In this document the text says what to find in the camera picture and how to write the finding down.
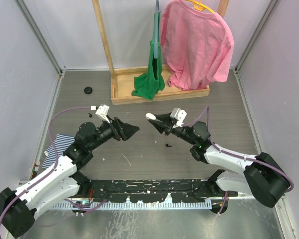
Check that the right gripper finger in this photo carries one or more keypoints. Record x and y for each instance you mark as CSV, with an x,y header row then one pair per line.
x,y
163,118
162,127

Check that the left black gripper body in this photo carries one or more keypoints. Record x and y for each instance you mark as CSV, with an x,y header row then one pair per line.
x,y
108,131

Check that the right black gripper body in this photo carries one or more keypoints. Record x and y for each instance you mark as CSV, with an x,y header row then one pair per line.
x,y
179,131

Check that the white earbud case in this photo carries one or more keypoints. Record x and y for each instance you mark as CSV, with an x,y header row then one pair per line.
x,y
150,116

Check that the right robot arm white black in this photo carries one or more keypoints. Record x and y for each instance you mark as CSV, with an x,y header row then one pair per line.
x,y
256,175

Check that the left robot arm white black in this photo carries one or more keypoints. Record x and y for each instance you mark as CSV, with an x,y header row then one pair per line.
x,y
20,208

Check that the black earbud case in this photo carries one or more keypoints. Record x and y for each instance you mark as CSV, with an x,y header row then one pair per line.
x,y
88,90

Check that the green tank top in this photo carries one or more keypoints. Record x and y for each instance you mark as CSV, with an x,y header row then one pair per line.
x,y
148,84

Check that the wooden clothes rack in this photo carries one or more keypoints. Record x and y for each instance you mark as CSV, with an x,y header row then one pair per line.
x,y
122,79

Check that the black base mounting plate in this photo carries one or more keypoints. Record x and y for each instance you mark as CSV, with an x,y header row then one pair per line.
x,y
150,191

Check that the pink t-shirt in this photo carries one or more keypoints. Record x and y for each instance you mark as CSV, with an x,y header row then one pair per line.
x,y
197,46

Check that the grey-blue clothes hanger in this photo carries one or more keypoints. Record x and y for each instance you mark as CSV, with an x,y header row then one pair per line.
x,y
156,30

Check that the yellow clothes hanger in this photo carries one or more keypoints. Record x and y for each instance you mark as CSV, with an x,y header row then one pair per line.
x,y
198,5

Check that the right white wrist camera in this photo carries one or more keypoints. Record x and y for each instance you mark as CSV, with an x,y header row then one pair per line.
x,y
178,116

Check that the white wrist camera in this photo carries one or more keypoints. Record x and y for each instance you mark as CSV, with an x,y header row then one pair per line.
x,y
178,116
101,112

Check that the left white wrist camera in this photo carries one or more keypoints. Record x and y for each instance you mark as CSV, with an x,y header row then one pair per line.
x,y
101,112

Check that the grey slotted cable duct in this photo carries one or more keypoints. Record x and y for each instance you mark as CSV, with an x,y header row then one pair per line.
x,y
166,205

